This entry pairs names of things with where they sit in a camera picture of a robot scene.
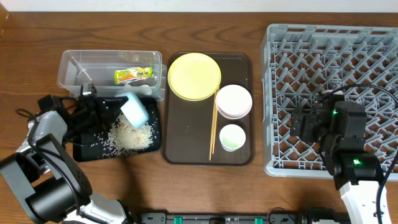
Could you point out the yellow plate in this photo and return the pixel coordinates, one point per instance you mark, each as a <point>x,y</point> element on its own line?
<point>194,76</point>

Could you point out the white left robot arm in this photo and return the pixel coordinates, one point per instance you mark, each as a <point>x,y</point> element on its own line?
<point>44,178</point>

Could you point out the pink bowl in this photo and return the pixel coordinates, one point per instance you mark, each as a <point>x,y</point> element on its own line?
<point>233,102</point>

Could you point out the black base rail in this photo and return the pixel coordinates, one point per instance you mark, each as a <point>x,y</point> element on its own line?
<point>277,215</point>

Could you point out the clear plastic bin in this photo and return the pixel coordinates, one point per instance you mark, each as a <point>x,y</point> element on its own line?
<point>98,66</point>

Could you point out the grey dishwasher rack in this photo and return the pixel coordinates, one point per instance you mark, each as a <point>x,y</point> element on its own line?
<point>300,61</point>

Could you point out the green snack wrapper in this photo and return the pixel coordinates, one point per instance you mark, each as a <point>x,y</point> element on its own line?
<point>132,74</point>

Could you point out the dark brown serving tray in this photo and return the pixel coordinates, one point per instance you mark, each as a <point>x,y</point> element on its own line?
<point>186,138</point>

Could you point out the white cup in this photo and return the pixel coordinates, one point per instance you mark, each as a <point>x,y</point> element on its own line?
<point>232,137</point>

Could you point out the white tissue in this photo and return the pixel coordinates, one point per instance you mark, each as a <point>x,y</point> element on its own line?
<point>144,90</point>

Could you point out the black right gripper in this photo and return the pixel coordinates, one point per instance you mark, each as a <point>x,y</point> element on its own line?
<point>306,123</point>

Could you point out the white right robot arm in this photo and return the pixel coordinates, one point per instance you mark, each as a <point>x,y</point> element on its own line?
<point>338,128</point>

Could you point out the black waste tray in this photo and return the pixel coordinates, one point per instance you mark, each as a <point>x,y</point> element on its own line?
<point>79,155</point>

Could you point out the wooden chopstick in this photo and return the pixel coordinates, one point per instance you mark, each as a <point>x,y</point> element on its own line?
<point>212,124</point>
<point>215,124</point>

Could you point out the light blue bowl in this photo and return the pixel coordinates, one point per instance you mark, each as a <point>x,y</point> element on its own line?
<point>134,110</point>

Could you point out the rice pile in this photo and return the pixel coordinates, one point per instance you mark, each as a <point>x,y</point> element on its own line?
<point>124,140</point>

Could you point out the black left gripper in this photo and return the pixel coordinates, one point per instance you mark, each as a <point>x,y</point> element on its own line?
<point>99,107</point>

